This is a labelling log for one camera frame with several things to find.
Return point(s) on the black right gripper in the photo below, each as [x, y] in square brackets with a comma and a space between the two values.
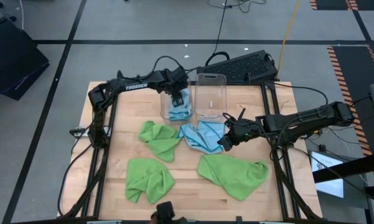
[247, 132]

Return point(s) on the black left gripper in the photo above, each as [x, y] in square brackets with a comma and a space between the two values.
[175, 81]

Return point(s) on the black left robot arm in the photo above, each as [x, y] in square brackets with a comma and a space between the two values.
[137, 85]

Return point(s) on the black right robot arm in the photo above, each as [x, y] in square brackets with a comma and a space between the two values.
[298, 121]

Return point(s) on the green microfiber towel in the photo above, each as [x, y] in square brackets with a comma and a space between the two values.
[146, 180]
[158, 140]
[233, 177]

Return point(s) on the clear plastic bin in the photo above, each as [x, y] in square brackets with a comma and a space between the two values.
[211, 93]
[165, 109]

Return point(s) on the white display screen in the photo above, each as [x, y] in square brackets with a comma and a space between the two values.
[331, 186]

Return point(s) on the black stand beam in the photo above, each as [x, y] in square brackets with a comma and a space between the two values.
[361, 165]

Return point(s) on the black hazard-striped floor mat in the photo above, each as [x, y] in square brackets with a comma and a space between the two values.
[354, 81]
[333, 3]

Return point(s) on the black equipment case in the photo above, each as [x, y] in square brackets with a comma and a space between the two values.
[12, 62]

